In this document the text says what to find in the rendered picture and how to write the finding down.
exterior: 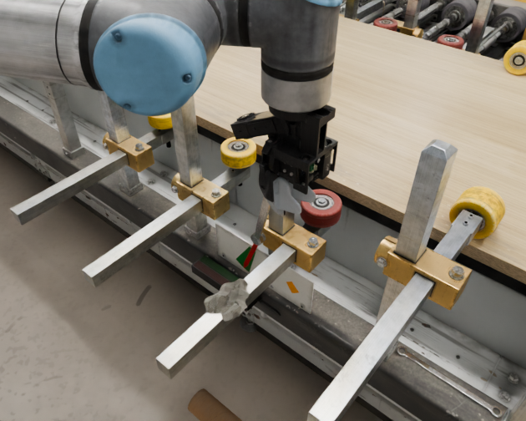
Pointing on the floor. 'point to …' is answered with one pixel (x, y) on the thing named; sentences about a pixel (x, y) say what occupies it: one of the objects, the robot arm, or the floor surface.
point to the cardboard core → (209, 408)
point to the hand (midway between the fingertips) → (279, 206)
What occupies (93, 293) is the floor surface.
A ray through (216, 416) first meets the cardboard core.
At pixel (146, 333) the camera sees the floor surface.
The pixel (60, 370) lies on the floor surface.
